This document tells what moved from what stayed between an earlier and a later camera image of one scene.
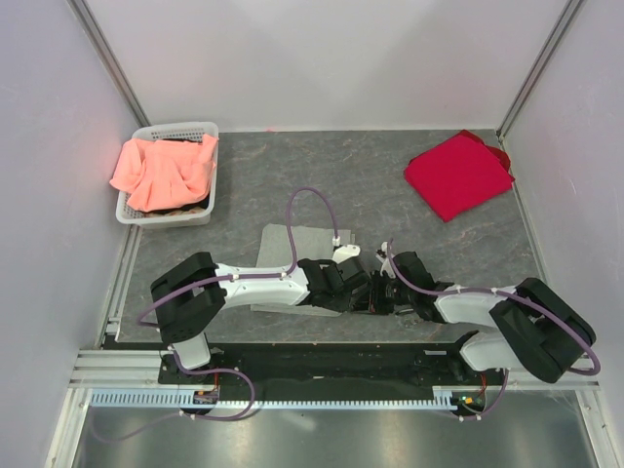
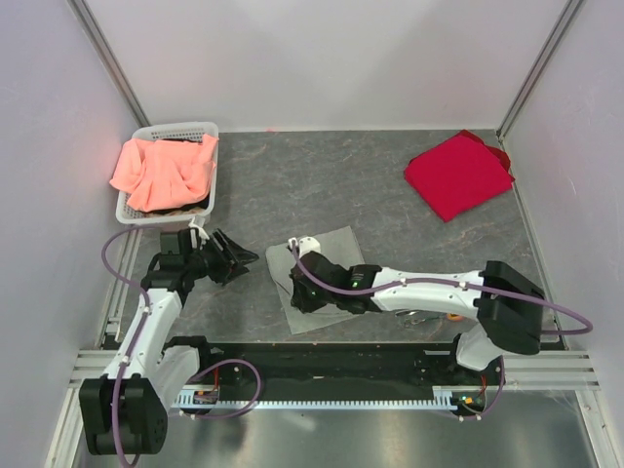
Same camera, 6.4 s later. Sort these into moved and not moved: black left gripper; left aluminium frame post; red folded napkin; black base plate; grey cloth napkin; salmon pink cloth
Moved: black left gripper; grey cloth napkin
Not moved: salmon pink cloth; left aluminium frame post; black base plate; red folded napkin
